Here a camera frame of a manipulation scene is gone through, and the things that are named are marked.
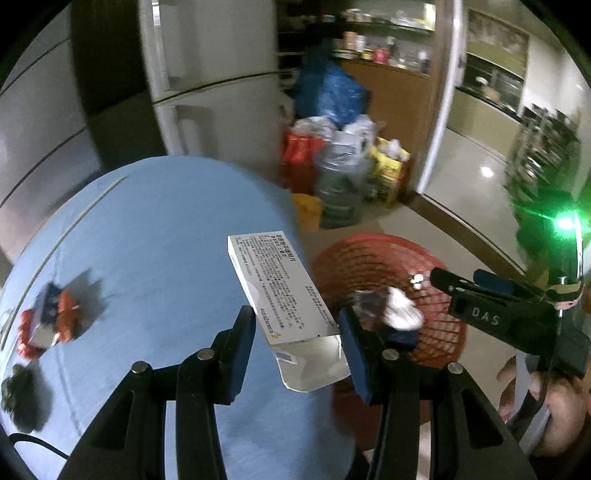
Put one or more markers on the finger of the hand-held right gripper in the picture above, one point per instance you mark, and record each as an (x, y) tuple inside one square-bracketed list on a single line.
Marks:
[(494, 281), (450, 281)]

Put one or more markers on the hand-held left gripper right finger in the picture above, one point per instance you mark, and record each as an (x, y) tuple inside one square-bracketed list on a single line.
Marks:
[(355, 360)]

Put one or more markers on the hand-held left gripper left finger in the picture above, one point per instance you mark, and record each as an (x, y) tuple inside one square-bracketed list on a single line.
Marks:
[(240, 355)]

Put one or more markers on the white tissue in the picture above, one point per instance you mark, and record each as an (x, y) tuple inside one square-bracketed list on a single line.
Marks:
[(401, 307)]

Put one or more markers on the white medicine box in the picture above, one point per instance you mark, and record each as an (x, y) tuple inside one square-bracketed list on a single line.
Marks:
[(277, 281)]

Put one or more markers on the red plastic basket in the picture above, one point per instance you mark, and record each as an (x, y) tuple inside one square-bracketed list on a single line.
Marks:
[(369, 263)]

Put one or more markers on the person's right hand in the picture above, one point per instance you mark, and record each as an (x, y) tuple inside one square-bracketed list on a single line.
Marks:
[(563, 410)]

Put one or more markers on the yellow paper bag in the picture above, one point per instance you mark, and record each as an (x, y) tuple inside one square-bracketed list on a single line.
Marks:
[(390, 170)]

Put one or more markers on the clear water jug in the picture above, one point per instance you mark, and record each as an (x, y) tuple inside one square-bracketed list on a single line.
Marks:
[(341, 189)]

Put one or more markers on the metal kitchen rack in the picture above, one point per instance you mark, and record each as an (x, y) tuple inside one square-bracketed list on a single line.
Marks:
[(545, 147)]

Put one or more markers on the kitchen counter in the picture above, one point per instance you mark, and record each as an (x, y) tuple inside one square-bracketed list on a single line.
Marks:
[(485, 110)]

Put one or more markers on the red snack wrapper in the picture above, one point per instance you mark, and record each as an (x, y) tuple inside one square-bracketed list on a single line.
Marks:
[(30, 337), (69, 316)]

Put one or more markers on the white plastic bags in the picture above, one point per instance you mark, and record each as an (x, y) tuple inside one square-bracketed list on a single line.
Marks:
[(351, 134)]

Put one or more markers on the wooden display cabinet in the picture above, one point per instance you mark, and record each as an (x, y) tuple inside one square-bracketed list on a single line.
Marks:
[(397, 101)]

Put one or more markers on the blue white small carton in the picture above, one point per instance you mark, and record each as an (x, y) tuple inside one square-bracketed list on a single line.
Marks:
[(46, 318)]

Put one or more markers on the red packages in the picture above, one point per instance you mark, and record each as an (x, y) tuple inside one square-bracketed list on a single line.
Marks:
[(300, 152)]

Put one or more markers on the dark crumpled lump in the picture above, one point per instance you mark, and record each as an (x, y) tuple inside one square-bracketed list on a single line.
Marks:
[(23, 397)]

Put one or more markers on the large blue plastic bag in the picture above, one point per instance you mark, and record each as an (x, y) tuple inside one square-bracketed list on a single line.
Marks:
[(332, 92)]

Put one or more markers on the shelf bottles and boxes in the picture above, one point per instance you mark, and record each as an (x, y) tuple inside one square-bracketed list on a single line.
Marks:
[(369, 44)]

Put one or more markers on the grey three-door refrigerator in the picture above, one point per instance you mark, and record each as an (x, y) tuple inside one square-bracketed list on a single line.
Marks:
[(41, 129)]

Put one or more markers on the grey two-door refrigerator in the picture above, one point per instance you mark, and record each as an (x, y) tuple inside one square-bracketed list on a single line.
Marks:
[(212, 46)]

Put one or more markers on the dark striped tall panel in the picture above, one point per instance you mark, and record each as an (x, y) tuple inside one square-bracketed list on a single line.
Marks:
[(111, 69)]

